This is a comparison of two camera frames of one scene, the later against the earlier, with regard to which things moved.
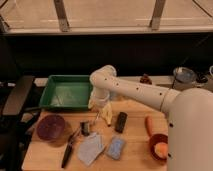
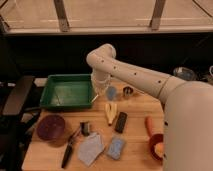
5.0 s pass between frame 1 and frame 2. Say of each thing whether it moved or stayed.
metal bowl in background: stayed
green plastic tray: stayed
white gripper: moved
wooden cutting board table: stayed
